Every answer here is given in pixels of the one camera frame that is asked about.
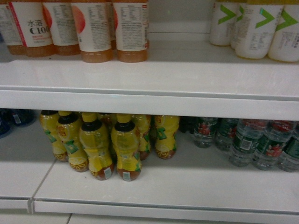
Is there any lemon tea bottle front right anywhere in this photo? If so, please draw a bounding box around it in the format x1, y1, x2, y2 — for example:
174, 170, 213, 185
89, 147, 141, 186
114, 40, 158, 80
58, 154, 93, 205
111, 113, 142, 182

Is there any upper white shelf board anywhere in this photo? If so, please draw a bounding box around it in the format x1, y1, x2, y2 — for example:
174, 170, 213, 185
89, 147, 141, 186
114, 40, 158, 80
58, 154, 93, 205
0, 36, 299, 120

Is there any white chevron bottle behind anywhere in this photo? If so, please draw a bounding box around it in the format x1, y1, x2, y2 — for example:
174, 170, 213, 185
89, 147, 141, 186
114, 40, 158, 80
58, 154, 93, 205
230, 0, 246, 49

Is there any white chevron bottle right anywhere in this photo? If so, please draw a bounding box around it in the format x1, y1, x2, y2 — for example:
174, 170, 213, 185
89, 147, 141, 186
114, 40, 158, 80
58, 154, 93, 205
268, 0, 299, 62

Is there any water bottle barcode label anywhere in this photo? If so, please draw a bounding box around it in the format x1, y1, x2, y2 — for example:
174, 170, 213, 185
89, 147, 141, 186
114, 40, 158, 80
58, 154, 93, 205
229, 119, 269, 167

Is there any water bottle far left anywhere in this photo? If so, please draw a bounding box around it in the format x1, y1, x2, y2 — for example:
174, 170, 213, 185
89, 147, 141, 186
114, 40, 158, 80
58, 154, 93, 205
193, 117, 218, 148

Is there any C100 orange drink bottle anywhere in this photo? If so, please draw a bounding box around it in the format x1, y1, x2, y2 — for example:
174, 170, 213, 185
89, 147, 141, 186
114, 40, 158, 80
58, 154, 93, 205
8, 0, 56, 57

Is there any white metal shelf board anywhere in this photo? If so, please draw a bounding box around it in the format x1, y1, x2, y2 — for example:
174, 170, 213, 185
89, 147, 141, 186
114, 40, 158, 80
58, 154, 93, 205
34, 133, 299, 220

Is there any white bottle green chevron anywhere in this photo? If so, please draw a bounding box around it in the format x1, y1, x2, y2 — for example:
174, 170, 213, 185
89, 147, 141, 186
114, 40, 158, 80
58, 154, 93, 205
210, 0, 239, 46

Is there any lemon tea bottle back left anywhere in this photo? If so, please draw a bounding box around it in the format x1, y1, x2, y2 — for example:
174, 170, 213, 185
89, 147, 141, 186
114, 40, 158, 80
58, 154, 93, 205
39, 110, 68, 162

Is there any water bottle centre row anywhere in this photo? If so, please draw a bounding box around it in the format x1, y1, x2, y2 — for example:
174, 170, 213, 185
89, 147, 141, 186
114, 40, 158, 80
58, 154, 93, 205
252, 120, 297, 170

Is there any white chevron bottle front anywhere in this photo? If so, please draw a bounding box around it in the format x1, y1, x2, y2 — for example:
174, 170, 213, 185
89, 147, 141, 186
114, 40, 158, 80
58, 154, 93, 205
235, 0, 284, 59

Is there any blue bottle left edge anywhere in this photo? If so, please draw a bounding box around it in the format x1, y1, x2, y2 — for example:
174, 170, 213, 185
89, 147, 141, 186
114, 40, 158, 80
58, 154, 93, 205
0, 109, 11, 138

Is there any left adjoining shelf board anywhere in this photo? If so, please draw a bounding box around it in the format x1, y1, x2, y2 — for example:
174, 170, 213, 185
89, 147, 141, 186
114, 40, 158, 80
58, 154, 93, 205
0, 132, 56, 214

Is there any lemon tea bottle front middle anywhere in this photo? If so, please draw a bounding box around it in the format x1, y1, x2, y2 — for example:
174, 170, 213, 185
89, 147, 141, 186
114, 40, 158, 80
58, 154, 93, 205
79, 112, 114, 181

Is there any lemon tea bottle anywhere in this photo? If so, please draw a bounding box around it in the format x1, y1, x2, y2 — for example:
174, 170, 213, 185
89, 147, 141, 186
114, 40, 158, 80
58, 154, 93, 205
132, 114, 151, 161
154, 115, 180, 160
79, 112, 114, 181
111, 113, 142, 182
39, 110, 68, 162
57, 111, 88, 172

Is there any water bottle right rear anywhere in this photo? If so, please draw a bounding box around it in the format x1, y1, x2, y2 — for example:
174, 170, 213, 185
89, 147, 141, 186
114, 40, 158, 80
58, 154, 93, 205
215, 118, 239, 153

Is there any lemon tea bottle back right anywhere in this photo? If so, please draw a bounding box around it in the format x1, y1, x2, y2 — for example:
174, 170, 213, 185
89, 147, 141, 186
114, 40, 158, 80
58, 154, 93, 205
154, 115, 180, 160

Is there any orange drink bottle left edge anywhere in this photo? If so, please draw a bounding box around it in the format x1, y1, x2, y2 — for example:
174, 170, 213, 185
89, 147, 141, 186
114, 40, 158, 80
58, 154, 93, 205
0, 0, 25, 55

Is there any lemon tea bottle back middle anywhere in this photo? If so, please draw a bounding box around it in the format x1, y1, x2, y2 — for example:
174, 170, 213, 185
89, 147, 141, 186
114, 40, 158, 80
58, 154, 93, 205
132, 114, 151, 161

